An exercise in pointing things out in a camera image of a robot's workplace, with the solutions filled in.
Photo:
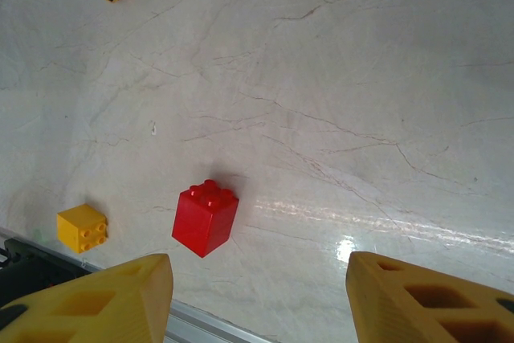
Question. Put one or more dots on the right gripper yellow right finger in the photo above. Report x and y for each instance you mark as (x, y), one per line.
(401, 319)

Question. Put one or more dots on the long aluminium frame rail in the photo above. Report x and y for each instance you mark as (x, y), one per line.
(201, 327)

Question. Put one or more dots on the yellow lego brick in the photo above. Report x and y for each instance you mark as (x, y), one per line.
(78, 226)

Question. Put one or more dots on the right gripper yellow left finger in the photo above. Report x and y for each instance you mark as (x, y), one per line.
(100, 307)

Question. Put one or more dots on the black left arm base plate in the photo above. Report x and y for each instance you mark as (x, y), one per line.
(28, 274)

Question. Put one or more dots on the red lego brick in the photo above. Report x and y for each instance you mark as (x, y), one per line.
(202, 222)

